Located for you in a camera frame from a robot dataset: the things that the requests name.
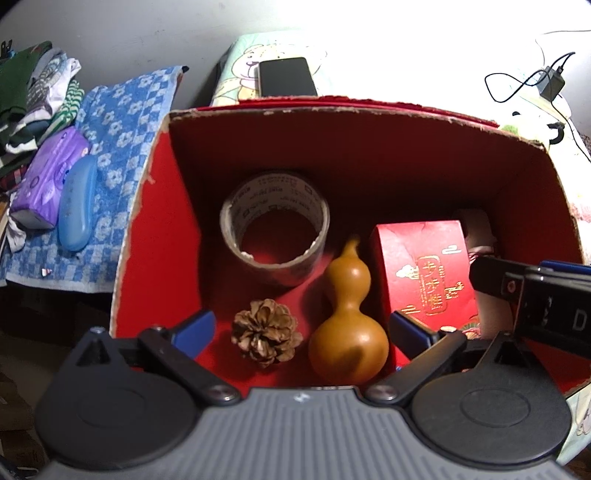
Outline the red envelope packet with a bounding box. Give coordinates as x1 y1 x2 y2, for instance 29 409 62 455
372 219 482 370

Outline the orange gourd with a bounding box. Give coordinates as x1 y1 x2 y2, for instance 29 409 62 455
308 237 390 385

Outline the brown pine cone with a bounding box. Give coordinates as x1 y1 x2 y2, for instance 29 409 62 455
231 299 304 368

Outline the brown packing tape roll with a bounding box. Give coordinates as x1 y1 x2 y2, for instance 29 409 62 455
219 172 331 287

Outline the green caterpillar plush toy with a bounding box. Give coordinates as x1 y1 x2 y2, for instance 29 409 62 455
498 121 566 150

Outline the blue glasses case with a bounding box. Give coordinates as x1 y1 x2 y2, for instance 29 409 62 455
57 155 98 252

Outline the red cardboard box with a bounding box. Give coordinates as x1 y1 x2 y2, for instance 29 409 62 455
110 98 590 391

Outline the black charger adapter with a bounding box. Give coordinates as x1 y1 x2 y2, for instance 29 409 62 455
537 66 565 102

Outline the purple tissue pack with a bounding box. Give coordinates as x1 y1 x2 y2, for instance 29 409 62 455
10 126 89 230

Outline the blue checkered towel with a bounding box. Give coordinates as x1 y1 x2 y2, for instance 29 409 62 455
1 66 188 294

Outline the black smartphone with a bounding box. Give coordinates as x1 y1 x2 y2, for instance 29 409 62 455
259 57 318 97

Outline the pile of folded clothes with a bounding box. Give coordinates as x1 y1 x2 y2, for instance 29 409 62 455
1 40 85 194

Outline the black charger cable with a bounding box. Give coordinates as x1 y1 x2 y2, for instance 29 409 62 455
483 51 591 163

